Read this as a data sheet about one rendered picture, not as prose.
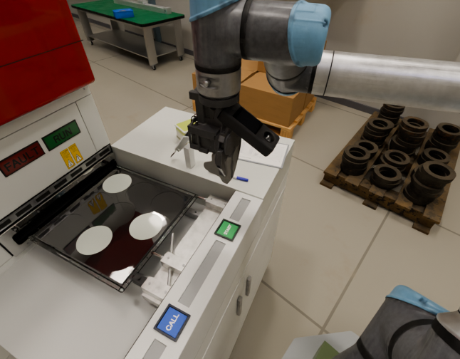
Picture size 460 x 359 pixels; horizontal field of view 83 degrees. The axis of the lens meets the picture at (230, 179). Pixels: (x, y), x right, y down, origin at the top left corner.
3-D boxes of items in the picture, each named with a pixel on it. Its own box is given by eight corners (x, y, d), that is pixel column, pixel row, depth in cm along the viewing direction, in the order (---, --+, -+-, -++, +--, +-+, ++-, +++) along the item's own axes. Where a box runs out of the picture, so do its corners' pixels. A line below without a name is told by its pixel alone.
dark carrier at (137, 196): (34, 236, 78) (33, 234, 78) (117, 168, 101) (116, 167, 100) (122, 285, 67) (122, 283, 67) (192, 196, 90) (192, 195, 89)
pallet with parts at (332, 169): (461, 152, 255) (492, 110, 224) (427, 238, 183) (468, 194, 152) (370, 122, 297) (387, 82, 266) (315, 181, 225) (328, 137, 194)
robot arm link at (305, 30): (326, 35, 42) (258, 30, 44) (337, -14, 31) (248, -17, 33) (315, 85, 42) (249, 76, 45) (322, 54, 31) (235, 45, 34)
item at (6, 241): (12, 255, 79) (-7, 236, 72) (117, 169, 107) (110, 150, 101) (16, 257, 78) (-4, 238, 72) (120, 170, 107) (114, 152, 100)
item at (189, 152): (176, 164, 91) (170, 132, 82) (182, 159, 94) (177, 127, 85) (191, 169, 89) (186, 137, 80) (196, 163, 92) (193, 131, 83)
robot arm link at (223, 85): (248, 61, 43) (226, 79, 38) (247, 88, 46) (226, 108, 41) (209, 55, 46) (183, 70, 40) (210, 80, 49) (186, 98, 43)
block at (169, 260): (161, 266, 72) (159, 260, 70) (169, 256, 75) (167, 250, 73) (186, 278, 70) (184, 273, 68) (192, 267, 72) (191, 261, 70)
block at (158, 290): (142, 291, 67) (139, 286, 65) (151, 280, 69) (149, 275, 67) (168, 305, 65) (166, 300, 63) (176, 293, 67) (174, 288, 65)
